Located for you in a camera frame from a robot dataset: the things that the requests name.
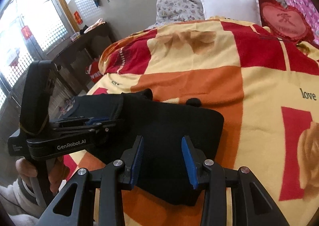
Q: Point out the red heart cushion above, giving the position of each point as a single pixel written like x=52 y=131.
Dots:
x=287 y=23

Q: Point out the dark wooden desk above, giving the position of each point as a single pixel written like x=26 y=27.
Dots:
x=82 y=52

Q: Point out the red orange yellow blanket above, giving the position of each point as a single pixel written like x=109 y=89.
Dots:
x=265 y=87

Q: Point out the white pillow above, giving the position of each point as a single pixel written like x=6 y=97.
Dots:
x=239 y=10

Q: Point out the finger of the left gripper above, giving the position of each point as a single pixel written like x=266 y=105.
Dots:
x=79 y=121

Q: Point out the person's left hand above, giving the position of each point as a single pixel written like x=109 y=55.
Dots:
x=57 y=174

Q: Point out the black pants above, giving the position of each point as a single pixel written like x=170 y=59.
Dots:
x=162 y=126

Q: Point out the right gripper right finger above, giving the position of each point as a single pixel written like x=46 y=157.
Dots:
x=194 y=159

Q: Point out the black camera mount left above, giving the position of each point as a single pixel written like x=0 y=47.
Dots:
x=38 y=89

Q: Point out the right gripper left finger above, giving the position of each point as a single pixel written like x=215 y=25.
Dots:
x=132 y=159

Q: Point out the red shopping bag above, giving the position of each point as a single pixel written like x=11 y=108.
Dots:
x=93 y=71

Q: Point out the light sleeve forearm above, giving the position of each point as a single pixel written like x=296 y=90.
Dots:
x=19 y=205

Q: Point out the pink patterned quilt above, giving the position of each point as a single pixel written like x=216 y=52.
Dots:
x=310 y=13

